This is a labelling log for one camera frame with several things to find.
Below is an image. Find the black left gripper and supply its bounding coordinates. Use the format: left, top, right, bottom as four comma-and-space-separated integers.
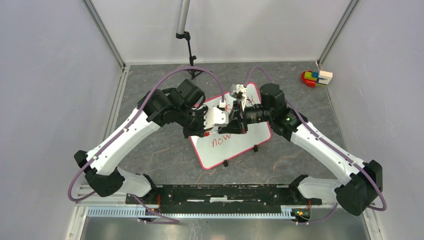
176, 105, 215, 140

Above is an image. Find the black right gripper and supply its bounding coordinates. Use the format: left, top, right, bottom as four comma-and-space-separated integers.
218, 99, 273, 135

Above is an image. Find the pink-framed whiteboard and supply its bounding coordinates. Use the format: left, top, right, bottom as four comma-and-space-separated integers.
189, 82, 272, 170

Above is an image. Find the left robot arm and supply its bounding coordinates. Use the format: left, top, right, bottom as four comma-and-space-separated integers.
74, 79, 206, 204

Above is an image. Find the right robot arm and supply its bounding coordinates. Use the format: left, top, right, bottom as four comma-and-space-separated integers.
218, 83, 388, 216

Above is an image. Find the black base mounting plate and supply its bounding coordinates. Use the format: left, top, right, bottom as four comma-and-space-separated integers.
141, 184, 322, 214

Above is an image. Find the colourful toy block stack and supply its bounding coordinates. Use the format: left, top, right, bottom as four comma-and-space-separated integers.
300, 70, 333, 88

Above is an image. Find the grey metal pole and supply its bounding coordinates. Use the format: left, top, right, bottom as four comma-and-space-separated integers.
175, 0, 191, 39

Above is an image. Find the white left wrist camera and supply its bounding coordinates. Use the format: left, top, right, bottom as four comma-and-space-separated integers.
203, 106, 230, 130

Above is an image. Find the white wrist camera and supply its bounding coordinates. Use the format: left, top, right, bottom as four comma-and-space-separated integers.
203, 106, 230, 130
229, 84, 248, 111

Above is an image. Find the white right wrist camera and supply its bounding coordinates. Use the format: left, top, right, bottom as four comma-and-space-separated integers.
229, 84, 248, 111

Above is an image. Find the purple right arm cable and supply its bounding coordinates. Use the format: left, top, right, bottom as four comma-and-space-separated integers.
245, 66, 388, 226

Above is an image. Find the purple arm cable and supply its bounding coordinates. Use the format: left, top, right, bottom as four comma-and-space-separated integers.
67, 66, 226, 226
245, 66, 388, 226

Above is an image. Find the black camera tripod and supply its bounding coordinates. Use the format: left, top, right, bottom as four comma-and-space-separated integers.
175, 31, 203, 80

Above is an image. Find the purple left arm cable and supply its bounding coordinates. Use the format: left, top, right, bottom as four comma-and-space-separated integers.
67, 66, 226, 226

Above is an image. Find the blue slotted cable duct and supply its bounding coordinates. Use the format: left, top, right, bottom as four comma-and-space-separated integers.
86, 205, 312, 220

